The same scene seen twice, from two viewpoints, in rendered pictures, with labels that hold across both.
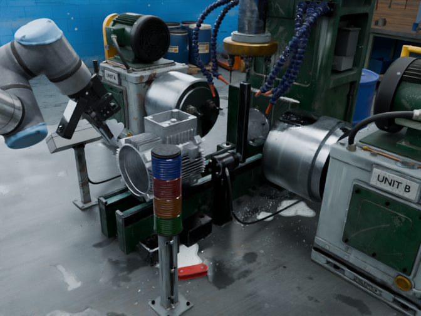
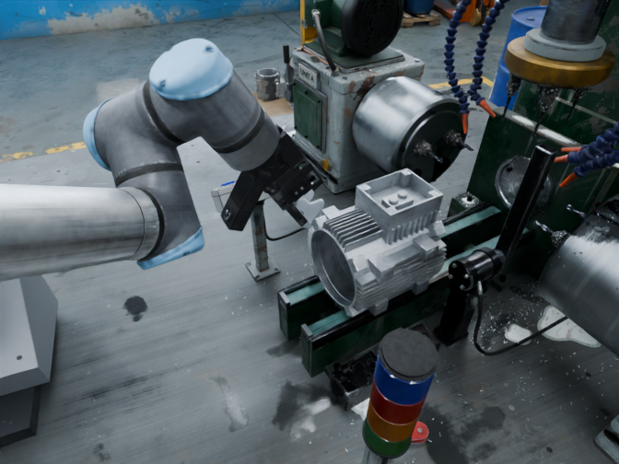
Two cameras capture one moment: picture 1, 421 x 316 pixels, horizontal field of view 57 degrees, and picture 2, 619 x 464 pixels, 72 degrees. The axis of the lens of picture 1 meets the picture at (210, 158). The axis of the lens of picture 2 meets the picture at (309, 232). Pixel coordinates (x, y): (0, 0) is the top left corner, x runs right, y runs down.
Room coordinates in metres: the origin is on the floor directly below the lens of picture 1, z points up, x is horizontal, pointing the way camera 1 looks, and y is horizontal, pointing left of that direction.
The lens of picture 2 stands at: (0.43, 0.13, 1.59)
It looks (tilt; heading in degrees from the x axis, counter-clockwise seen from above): 41 degrees down; 14
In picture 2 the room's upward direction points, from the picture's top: straight up
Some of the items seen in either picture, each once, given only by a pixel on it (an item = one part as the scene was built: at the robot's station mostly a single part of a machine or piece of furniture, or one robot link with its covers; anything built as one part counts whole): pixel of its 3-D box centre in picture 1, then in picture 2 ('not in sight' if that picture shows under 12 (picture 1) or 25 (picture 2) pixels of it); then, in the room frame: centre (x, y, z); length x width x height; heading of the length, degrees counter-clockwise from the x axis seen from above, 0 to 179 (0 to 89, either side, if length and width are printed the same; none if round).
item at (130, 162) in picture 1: (161, 160); (374, 249); (1.04, 0.15, 1.01); 0.20 x 0.19 x 0.19; 134
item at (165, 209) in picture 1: (167, 201); (393, 408); (0.69, 0.09, 1.10); 0.06 x 0.06 x 0.04
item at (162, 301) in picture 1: (168, 236); (384, 439); (0.69, 0.09, 1.01); 0.08 x 0.08 x 0.42; 44
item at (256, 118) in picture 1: (254, 127); (521, 186); (1.34, -0.16, 1.01); 0.15 x 0.02 x 0.15; 44
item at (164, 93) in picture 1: (175, 103); (396, 124); (1.53, 0.15, 1.04); 0.37 x 0.25 x 0.25; 44
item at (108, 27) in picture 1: (129, 63); (334, 52); (1.71, 0.37, 1.16); 0.33 x 0.26 x 0.42; 44
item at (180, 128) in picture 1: (170, 128); (396, 205); (1.07, 0.12, 1.11); 0.12 x 0.11 x 0.07; 134
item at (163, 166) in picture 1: (166, 163); (404, 367); (0.69, 0.09, 1.19); 0.06 x 0.06 x 0.04
